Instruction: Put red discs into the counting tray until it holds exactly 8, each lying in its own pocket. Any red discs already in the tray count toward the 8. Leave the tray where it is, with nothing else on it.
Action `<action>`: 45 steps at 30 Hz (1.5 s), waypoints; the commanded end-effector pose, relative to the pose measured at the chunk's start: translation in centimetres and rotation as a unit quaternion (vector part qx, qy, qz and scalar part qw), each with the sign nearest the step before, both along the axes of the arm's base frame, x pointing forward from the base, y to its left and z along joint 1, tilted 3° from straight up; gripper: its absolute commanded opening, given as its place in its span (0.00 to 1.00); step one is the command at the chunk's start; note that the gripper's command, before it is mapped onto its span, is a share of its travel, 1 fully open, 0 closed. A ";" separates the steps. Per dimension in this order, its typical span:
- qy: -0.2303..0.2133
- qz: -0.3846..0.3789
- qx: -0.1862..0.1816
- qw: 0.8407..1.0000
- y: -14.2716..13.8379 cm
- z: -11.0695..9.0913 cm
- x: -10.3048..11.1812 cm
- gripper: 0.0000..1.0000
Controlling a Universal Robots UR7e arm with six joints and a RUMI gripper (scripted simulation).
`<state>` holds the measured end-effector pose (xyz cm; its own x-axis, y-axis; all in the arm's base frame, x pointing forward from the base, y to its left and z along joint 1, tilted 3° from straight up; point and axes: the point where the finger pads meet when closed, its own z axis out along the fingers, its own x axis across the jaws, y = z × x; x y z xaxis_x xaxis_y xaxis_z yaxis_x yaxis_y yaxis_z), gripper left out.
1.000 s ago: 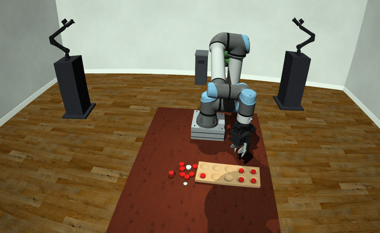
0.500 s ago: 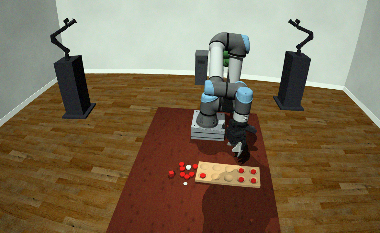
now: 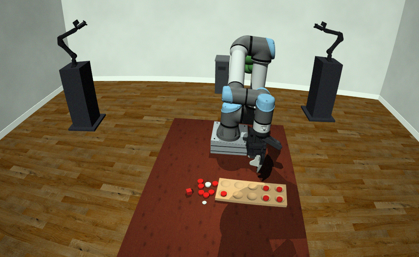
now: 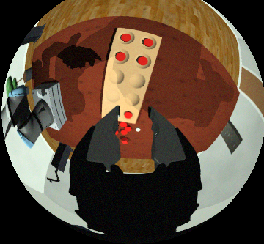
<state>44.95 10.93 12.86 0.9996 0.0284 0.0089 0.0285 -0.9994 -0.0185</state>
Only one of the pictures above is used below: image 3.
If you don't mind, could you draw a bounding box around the tan tray with round pockets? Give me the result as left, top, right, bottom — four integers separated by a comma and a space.
215, 178, 287, 207

